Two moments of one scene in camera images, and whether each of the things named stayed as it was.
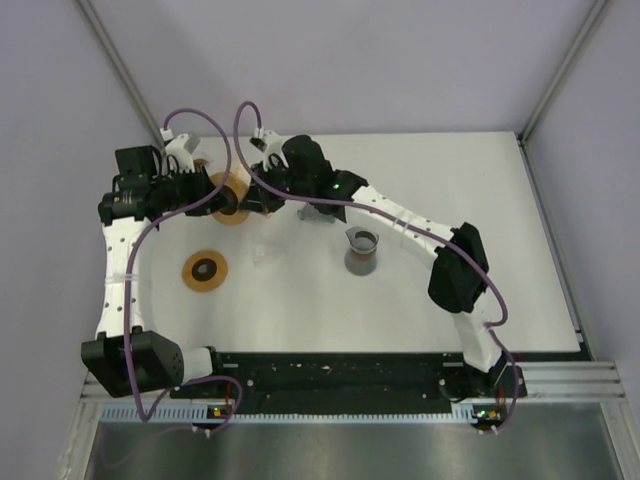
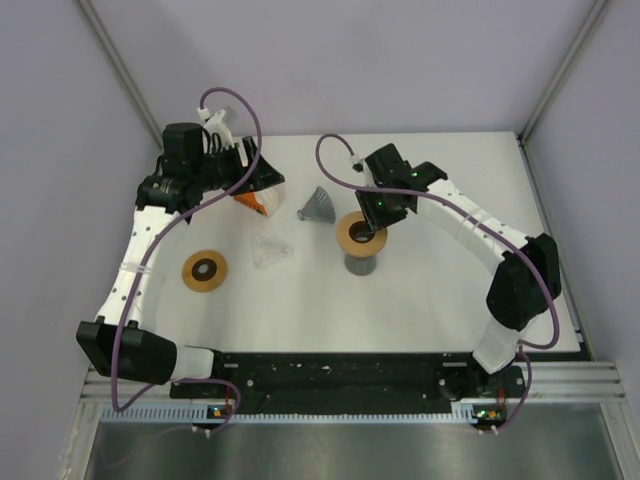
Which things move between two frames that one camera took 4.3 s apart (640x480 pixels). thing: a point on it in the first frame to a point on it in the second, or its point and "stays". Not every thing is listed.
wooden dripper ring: [229, 212] to [353, 247]
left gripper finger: [218, 202] to [264, 175]
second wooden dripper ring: [204, 271] stays
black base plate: [354, 379] stays
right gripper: [260, 198] to [375, 220]
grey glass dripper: [310, 213] stays
